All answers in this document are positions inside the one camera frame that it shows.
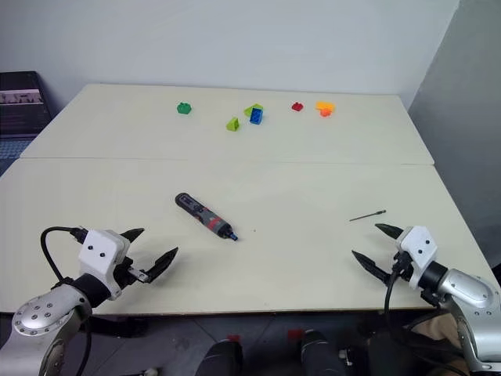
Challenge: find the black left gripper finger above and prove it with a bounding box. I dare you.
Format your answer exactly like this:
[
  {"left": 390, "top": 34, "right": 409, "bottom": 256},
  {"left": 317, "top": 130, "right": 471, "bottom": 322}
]
[
  {"left": 119, "top": 227, "right": 146, "bottom": 244},
  {"left": 145, "top": 246, "right": 179, "bottom": 284}
]

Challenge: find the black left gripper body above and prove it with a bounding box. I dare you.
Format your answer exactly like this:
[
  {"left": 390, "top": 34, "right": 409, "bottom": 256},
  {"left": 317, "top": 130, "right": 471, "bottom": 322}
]
[{"left": 113, "top": 256, "right": 153, "bottom": 293}]

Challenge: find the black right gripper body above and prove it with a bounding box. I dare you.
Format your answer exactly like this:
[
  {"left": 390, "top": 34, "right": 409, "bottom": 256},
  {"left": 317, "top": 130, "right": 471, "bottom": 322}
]
[{"left": 386, "top": 251, "right": 412, "bottom": 284}]

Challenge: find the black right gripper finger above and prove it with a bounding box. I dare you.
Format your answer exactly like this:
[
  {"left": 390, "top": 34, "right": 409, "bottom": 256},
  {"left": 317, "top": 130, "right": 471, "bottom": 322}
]
[
  {"left": 374, "top": 223, "right": 405, "bottom": 241},
  {"left": 351, "top": 250, "right": 391, "bottom": 284}
]

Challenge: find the thin metal screwdriver bit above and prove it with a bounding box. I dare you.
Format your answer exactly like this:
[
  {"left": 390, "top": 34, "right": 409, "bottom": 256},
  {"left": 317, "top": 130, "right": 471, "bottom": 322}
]
[{"left": 348, "top": 210, "right": 387, "bottom": 222}]

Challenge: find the black red electric screwdriver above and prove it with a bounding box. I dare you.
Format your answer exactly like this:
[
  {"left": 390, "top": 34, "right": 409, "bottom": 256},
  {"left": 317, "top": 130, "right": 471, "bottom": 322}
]
[{"left": 175, "top": 192, "right": 240, "bottom": 243}]

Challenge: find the tan brown cloth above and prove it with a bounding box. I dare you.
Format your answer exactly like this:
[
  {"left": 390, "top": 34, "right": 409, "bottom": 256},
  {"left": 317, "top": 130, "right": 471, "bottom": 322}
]
[{"left": 410, "top": 313, "right": 463, "bottom": 356}]

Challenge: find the dark rounded shape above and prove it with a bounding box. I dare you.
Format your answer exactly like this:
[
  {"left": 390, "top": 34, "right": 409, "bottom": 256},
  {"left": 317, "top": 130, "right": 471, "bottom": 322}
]
[
  {"left": 194, "top": 339, "right": 244, "bottom": 376},
  {"left": 299, "top": 331, "right": 348, "bottom": 376}
]

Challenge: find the black equipment box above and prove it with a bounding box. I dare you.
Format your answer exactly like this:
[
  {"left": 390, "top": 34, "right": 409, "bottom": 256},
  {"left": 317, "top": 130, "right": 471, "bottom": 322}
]
[{"left": 0, "top": 70, "right": 52, "bottom": 138}]

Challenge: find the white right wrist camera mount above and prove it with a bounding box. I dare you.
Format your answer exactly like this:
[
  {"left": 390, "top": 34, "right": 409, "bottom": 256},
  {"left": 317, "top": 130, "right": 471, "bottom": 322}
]
[{"left": 395, "top": 226, "right": 438, "bottom": 291}]

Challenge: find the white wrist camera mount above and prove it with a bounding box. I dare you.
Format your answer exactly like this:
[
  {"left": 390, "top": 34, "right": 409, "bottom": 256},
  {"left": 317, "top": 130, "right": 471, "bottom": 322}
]
[
  {"left": 77, "top": 230, "right": 131, "bottom": 302},
  {"left": 395, "top": 226, "right": 438, "bottom": 291}
]

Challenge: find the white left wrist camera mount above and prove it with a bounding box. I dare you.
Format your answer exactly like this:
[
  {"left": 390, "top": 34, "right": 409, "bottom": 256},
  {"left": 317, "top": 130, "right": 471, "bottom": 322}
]
[{"left": 77, "top": 230, "right": 131, "bottom": 302}]

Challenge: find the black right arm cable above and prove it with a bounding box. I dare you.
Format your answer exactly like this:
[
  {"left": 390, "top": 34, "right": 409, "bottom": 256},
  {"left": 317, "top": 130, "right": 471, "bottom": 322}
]
[{"left": 383, "top": 253, "right": 451, "bottom": 353}]

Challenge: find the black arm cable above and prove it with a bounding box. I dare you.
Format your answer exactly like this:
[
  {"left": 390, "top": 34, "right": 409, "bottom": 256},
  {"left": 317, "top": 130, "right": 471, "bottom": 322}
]
[
  {"left": 383, "top": 253, "right": 451, "bottom": 353},
  {"left": 40, "top": 226, "right": 93, "bottom": 376}
]

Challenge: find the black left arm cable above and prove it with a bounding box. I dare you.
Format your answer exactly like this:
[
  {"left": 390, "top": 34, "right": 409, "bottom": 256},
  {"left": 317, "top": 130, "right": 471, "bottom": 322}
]
[{"left": 40, "top": 226, "right": 93, "bottom": 376}]

